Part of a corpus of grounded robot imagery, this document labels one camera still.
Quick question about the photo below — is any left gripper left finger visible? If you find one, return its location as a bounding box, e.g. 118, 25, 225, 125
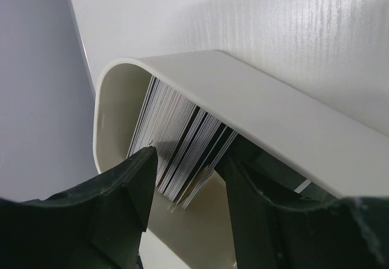
1, 146, 158, 268

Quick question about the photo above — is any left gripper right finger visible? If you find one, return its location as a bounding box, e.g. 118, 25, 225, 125
214, 155, 389, 269

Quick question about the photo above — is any white card stack in tray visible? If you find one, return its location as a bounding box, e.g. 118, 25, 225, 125
128, 77, 238, 208

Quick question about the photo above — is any white oblong tray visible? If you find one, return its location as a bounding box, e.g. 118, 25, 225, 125
93, 50, 388, 268

